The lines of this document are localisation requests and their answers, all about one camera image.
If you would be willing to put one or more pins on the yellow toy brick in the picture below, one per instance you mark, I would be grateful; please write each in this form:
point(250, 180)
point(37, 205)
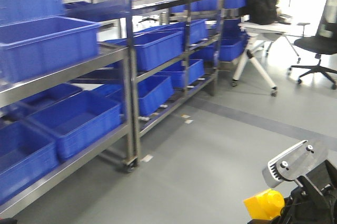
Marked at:
point(265, 205)

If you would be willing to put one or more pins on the black mesh office chair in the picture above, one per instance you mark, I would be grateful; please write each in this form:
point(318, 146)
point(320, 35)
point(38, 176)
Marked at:
point(322, 43)

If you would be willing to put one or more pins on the blue bin rack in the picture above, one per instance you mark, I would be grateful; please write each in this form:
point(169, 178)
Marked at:
point(155, 48)
point(152, 93)

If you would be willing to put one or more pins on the blue bin bottom shelf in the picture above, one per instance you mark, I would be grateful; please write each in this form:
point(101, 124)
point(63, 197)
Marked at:
point(78, 121)

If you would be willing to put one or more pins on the blue bin bottom left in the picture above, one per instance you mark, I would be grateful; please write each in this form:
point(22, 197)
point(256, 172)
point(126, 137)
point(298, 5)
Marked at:
point(27, 154)

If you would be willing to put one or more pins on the black backpack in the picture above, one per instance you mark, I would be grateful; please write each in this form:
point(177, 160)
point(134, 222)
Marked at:
point(262, 12)

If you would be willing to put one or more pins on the blue bin middle shelf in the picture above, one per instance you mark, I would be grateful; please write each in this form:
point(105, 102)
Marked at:
point(33, 48)

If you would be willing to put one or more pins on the blue bin shelf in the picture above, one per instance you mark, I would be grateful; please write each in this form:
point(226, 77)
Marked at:
point(33, 48)
point(13, 11)
point(78, 121)

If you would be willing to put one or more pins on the steel shelving rack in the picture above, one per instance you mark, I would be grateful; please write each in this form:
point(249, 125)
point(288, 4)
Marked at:
point(93, 72)

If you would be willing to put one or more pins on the blue bin upper shelf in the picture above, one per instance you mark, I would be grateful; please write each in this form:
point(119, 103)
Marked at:
point(13, 11)

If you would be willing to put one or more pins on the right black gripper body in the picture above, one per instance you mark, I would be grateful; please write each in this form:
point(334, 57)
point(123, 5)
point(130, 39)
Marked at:
point(314, 201)

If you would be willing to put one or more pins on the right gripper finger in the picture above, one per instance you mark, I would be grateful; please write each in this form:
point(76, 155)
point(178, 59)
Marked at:
point(294, 162)

